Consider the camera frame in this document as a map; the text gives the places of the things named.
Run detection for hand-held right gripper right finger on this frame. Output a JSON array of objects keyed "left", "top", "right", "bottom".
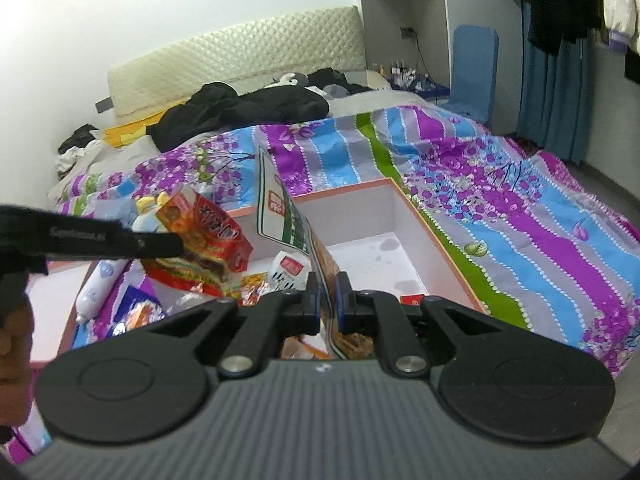
[{"left": 336, "top": 271, "right": 507, "bottom": 378}]

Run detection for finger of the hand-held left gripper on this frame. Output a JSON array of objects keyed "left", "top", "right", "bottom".
[{"left": 125, "top": 229, "right": 184, "bottom": 262}]

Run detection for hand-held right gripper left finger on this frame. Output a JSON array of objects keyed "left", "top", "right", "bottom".
[{"left": 145, "top": 272, "right": 323, "bottom": 378}]

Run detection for silver snack packet red label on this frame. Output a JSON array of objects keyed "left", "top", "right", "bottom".
[{"left": 267, "top": 252, "right": 308, "bottom": 293}]

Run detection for red and yellow snack packet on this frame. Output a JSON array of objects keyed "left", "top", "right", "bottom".
[{"left": 142, "top": 185, "right": 254, "bottom": 298}]

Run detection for pink box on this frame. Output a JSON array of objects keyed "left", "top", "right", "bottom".
[{"left": 220, "top": 177, "right": 488, "bottom": 321}]

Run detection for green striped snack packet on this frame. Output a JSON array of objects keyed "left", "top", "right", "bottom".
[{"left": 255, "top": 146, "right": 381, "bottom": 361}]

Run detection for person's left hand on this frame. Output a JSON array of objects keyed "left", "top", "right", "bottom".
[{"left": 0, "top": 295, "right": 37, "bottom": 413}]

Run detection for blue and white plush toy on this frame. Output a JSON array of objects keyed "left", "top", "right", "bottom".
[{"left": 131, "top": 195, "right": 173, "bottom": 233}]

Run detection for yellow and red small packet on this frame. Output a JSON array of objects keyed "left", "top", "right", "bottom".
[{"left": 240, "top": 272, "right": 273, "bottom": 306}]

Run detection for white bottle with blue print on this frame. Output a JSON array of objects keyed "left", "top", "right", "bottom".
[{"left": 75, "top": 258, "right": 123, "bottom": 323}]

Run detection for pink box lid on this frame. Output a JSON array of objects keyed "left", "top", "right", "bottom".
[{"left": 22, "top": 255, "right": 101, "bottom": 366}]

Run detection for dark clothes heap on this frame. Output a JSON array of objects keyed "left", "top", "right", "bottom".
[{"left": 55, "top": 124, "right": 108, "bottom": 171}]

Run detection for yellow cloth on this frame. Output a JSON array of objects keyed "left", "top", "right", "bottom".
[{"left": 102, "top": 110, "right": 171, "bottom": 148}]

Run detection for black clothing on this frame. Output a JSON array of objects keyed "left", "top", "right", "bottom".
[{"left": 146, "top": 81, "right": 331, "bottom": 153}]

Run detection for purple floral blanket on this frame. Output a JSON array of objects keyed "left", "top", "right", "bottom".
[{"left": 47, "top": 105, "right": 640, "bottom": 381}]

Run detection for grey bed sheet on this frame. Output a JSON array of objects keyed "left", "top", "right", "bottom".
[{"left": 327, "top": 90, "right": 436, "bottom": 118}]

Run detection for cream quilted headboard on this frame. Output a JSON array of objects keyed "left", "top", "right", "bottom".
[{"left": 107, "top": 5, "right": 363, "bottom": 121}]

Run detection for black and white plush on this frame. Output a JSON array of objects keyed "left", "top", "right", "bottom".
[{"left": 272, "top": 72, "right": 311, "bottom": 88}]

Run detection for black clothes pile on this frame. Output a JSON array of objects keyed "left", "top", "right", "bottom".
[{"left": 307, "top": 67, "right": 373, "bottom": 96}]

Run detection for blue tray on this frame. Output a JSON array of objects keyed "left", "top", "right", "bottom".
[{"left": 415, "top": 80, "right": 451, "bottom": 103}]

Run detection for group of small bottles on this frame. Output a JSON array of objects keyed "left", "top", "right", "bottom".
[{"left": 387, "top": 60, "right": 426, "bottom": 88}]

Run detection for blue chair back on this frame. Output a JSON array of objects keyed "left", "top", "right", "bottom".
[{"left": 447, "top": 24, "right": 499, "bottom": 126}]

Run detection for blue curtain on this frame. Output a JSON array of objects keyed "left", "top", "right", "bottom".
[{"left": 515, "top": 5, "right": 640, "bottom": 166}]

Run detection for grey built-in cabinet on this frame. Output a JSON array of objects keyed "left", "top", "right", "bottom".
[{"left": 357, "top": 0, "right": 521, "bottom": 128}]

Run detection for dark hanging clothes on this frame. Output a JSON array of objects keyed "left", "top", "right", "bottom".
[{"left": 515, "top": 0, "right": 606, "bottom": 56}]

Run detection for white hanging jacket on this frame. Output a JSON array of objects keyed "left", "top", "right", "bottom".
[{"left": 600, "top": 0, "right": 640, "bottom": 56}]

